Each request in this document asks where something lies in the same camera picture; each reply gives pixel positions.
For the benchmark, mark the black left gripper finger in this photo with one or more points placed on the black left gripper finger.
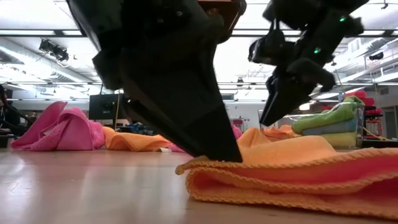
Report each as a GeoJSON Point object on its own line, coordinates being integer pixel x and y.
{"type": "Point", "coordinates": [186, 118]}

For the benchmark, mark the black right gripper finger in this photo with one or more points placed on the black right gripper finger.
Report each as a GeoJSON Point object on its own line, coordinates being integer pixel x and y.
{"type": "Point", "coordinates": [286, 96]}

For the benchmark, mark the orange microfiber towel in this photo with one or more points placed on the orange microfiber towel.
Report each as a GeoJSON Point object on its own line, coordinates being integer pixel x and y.
{"type": "Point", "coordinates": [280, 180]}
{"type": "Point", "coordinates": [133, 141]}
{"type": "Point", "coordinates": [280, 132]}

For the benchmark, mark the green microfiber towel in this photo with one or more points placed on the green microfiber towel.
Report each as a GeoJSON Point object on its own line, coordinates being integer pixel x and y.
{"type": "Point", "coordinates": [329, 118]}

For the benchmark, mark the blue microfiber towel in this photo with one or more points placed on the blue microfiber towel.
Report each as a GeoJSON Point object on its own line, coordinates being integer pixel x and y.
{"type": "Point", "coordinates": [335, 128]}

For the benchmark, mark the yellow microfiber towel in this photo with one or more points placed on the yellow microfiber towel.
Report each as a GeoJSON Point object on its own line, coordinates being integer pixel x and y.
{"type": "Point", "coordinates": [340, 140]}

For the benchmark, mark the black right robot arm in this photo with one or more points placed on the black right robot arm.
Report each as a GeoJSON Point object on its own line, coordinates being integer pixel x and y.
{"type": "Point", "coordinates": [295, 11]}

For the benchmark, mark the pink microfiber towel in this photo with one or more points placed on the pink microfiber towel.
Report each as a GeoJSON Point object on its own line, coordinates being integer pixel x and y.
{"type": "Point", "coordinates": [237, 132]}
{"type": "Point", "coordinates": [62, 133]}

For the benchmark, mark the white ceiling vent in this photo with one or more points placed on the white ceiling vent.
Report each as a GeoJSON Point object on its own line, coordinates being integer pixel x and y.
{"type": "Point", "coordinates": [354, 46]}

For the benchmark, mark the black ceiling fixture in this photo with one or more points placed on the black ceiling fixture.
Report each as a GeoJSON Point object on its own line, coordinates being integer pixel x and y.
{"type": "Point", "coordinates": [376, 56]}

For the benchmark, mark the clear plastic bin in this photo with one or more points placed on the clear plastic bin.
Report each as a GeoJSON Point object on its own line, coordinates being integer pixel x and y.
{"type": "Point", "coordinates": [360, 130]}

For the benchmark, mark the black monitor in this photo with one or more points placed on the black monitor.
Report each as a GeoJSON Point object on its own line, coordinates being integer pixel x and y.
{"type": "Point", "coordinates": [104, 107]}

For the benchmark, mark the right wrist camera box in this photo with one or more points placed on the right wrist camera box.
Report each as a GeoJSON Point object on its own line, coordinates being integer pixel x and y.
{"type": "Point", "coordinates": [270, 49]}

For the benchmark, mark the black camera cluster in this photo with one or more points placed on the black camera cluster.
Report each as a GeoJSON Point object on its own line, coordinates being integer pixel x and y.
{"type": "Point", "coordinates": [56, 51]}

